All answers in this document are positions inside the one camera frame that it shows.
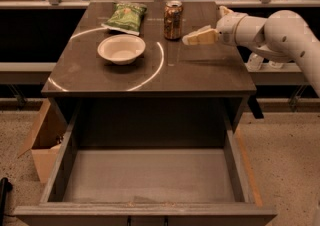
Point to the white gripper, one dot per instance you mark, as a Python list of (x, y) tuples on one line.
[(229, 26)]

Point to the orange soda can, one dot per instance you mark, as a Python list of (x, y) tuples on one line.
[(173, 11)]

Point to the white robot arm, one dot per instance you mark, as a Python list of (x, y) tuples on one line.
[(283, 36)]

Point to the dark grey drawer cabinet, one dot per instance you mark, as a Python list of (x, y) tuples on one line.
[(173, 95)]

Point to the open grey top drawer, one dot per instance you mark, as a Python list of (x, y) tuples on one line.
[(183, 167)]

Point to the clear sanitizer bottle left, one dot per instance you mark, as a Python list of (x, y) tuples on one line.
[(254, 62)]

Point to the clear sanitizer bottle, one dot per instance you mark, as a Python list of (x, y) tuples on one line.
[(275, 65), (254, 62)]

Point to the clear sanitizer bottle right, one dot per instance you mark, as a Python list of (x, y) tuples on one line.
[(275, 65)]

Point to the green chip bag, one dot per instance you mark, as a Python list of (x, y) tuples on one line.
[(126, 18)]

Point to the white paper bowl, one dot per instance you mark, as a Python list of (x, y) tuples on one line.
[(121, 49)]

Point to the brown cardboard box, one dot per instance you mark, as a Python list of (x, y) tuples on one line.
[(44, 139)]

